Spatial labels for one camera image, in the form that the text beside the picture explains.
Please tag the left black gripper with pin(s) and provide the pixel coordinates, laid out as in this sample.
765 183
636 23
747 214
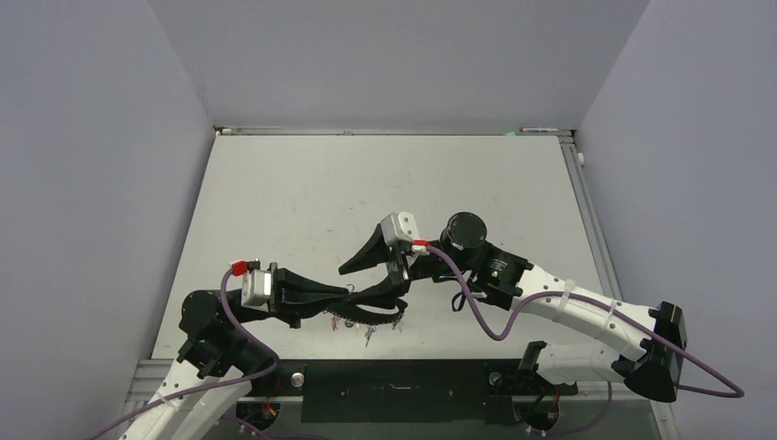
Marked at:
288 290

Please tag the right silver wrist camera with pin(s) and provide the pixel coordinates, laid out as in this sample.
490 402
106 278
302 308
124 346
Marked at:
399 230

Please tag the aluminium frame rail right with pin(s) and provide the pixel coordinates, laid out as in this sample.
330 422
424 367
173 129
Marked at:
574 162

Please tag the aluminium frame rail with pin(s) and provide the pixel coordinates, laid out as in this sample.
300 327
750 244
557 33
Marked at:
296 131
574 162

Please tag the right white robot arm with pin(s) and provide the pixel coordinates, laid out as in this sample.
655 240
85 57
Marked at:
638 346

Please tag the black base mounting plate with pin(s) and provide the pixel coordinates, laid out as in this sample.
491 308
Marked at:
494 391

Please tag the aluminium frame rail back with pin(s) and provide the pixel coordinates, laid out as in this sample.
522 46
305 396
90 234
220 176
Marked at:
296 131

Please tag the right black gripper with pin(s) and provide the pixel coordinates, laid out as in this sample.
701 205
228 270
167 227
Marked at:
375 252

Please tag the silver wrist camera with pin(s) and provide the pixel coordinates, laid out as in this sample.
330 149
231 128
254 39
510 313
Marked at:
399 230
256 290

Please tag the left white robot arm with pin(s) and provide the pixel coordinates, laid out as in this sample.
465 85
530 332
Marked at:
220 359

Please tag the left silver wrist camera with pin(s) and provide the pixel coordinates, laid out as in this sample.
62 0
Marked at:
256 290

